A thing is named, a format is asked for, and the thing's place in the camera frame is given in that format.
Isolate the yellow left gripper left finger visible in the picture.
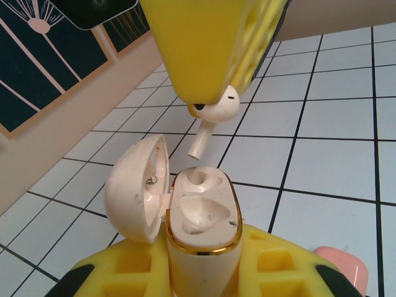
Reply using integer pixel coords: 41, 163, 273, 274
60, 228, 176, 297

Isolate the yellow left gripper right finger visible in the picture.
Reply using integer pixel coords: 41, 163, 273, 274
238, 224, 368, 297

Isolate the beige earbud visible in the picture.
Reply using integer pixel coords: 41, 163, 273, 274
187, 85, 241, 161

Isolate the beige earbud charging case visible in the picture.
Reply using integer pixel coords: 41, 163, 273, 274
104, 133, 244, 297

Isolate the pink earbud charging case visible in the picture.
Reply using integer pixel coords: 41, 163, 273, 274
314, 246, 369, 297

